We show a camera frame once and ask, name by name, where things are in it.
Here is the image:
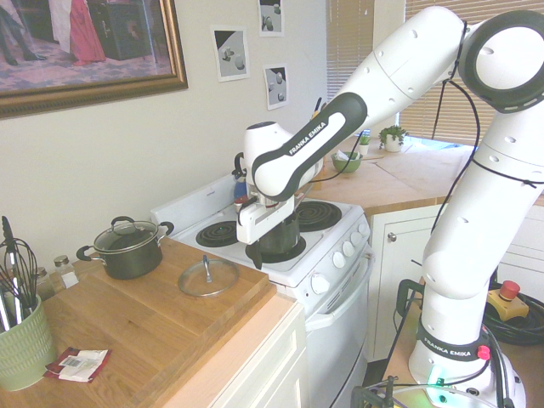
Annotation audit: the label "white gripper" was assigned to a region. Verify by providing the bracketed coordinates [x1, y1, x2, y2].
[236, 201, 281, 270]

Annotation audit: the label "glass lid with metal handle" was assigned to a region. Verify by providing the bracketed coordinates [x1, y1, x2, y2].
[177, 254, 240, 298]

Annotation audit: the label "large potted plant white pot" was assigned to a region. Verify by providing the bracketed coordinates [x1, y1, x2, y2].
[377, 125, 410, 153]

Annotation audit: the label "dark speckled saucepan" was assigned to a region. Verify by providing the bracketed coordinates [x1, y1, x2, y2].
[257, 212, 301, 255]

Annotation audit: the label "blue kettle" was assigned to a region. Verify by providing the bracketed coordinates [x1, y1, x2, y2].
[231, 152, 252, 204]

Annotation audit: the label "white electric stove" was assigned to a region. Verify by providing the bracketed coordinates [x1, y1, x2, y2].
[150, 173, 377, 408]

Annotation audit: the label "white cabinet under cutting board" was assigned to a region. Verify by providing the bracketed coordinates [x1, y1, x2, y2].
[210, 297, 309, 408]

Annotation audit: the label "green bowl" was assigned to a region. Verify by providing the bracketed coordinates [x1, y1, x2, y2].
[331, 150, 364, 174]

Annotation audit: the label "large wooden cutting board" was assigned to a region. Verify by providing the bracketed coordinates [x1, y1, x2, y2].
[42, 235, 271, 408]

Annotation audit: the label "white cabinet with knob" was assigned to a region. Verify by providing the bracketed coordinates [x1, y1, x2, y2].
[367, 202, 544, 363]

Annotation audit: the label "grey printed paper sheet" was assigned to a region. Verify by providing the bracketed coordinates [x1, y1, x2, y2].
[210, 25, 252, 83]
[262, 63, 291, 111]
[258, 0, 285, 38]

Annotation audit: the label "black clamp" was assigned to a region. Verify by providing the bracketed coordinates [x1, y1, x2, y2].
[351, 375, 399, 408]

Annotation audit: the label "glass shaker metal cap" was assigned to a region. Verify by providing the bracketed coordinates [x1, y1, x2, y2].
[33, 266, 55, 301]
[53, 254, 80, 292]

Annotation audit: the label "red packet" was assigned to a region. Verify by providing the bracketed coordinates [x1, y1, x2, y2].
[43, 346, 112, 384]

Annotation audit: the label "white packet with barcode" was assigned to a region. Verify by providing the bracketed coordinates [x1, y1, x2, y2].
[58, 348, 110, 382]

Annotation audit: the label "narrow window blind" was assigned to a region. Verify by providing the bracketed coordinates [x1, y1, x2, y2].
[326, 0, 376, 138]

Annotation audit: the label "wide window blind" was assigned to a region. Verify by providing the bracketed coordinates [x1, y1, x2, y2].
[399, 0, 544, 145]

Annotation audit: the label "green ceramic utensil holder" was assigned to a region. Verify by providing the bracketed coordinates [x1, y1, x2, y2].
[0, 292, 59, 392]

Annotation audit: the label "yellow emergency stop red button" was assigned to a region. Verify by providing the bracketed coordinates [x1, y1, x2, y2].
[486, 280, 532, 323]

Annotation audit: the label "gold-framed painting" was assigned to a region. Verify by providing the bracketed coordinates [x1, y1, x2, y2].
[0, 0, 190, 120]

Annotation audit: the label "black two-handled pot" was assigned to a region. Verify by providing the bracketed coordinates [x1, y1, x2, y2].
[76, 220, 175, 281]

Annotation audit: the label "glass lid with black handle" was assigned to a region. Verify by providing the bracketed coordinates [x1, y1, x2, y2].
[93, 216, 160, 253]

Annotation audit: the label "robot mounting base plate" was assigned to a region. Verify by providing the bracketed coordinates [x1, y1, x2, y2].
[365, 373, 528, 408]

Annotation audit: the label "black wire whisk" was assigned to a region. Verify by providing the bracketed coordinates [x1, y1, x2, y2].
[0, 237, 40, 314]

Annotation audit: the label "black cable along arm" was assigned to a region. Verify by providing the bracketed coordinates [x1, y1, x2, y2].
[308, 19, 544, 408]

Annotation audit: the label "coiled black cables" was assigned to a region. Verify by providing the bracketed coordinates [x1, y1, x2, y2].
[483, 292, 544, 346]

